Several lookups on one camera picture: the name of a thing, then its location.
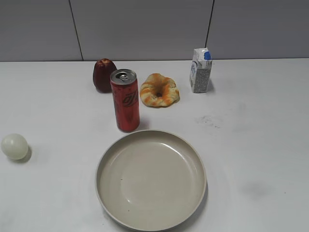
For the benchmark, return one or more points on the red cola can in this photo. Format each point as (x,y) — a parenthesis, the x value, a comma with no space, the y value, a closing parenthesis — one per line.
(126,99)

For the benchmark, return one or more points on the beige round plate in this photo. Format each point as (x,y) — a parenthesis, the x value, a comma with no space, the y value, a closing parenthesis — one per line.
(150,181)

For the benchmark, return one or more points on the small white milk carton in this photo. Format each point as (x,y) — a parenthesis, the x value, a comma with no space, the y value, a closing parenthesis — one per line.
(200,70)

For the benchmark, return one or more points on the dark red wax apple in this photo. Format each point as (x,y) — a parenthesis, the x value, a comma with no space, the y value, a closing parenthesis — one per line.
(101,75)

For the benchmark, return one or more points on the white egg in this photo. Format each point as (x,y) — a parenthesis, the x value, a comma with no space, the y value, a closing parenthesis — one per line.
(14,146)

